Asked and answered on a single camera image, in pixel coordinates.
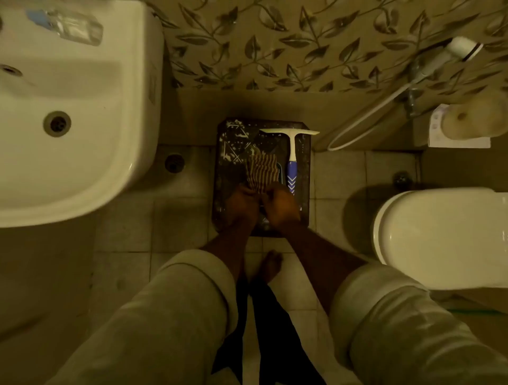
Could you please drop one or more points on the toilet paper roll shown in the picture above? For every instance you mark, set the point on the toilet paper roll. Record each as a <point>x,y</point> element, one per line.
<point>476,119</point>

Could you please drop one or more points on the person's left grey sleeve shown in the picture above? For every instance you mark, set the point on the person's left grey sleeve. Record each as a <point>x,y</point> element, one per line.
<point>166,325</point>

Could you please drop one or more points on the small clear bottle blue cap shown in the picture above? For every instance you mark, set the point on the small clear bottle blue cap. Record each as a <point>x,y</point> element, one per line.
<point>71,25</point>

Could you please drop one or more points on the round floor drain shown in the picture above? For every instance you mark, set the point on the round floor drain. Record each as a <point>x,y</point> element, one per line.
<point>402,181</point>
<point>174,163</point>

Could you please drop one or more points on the person's grey sleeve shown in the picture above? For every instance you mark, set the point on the person's grey sleeve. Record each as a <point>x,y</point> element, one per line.
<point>166,325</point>
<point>405,337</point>

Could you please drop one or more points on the white ceramic sink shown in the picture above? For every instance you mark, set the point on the white ceramic sink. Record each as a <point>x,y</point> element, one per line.
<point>99,139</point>

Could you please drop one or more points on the person's left forearm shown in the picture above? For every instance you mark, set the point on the person's left forearm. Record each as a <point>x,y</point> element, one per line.
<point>232,250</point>

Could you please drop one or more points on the striped cleaning cloth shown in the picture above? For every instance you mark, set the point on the striped cleaning cloth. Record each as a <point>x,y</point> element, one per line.
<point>262,170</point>

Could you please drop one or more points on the white toilet paper holder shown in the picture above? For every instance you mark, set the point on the white toilet paper holder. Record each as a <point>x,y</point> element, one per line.
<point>436,139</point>

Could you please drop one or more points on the white bidet sprayer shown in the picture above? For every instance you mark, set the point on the white bidet sprayer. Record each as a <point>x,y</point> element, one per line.
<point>456,49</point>

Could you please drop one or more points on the person's bare foot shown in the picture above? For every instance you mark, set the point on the person's bare foot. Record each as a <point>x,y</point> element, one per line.
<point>271,265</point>

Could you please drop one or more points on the person's right grey sleeve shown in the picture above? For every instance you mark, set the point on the person's right grey sleeve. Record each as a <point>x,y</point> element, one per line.
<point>405,337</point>

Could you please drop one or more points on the person's left hand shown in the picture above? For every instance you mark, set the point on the person's left hand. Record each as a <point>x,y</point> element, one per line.
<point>242,206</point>

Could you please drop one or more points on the person's right hand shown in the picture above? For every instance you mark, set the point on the person's right hand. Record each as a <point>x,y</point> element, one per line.
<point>281,206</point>

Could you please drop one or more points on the person's dark trousers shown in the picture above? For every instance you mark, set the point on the person's dark trousers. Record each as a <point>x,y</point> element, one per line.
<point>278,341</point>

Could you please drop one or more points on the person's right forearm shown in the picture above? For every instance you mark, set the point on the person's right forearm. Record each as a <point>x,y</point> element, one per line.
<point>321,265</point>

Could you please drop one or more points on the dark patterned tray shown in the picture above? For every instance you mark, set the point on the dark patterned tray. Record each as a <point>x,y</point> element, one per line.
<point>234,146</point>

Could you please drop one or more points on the chrome sprayer valve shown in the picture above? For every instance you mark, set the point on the chrome sprayer valve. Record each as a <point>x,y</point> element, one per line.
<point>412,99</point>

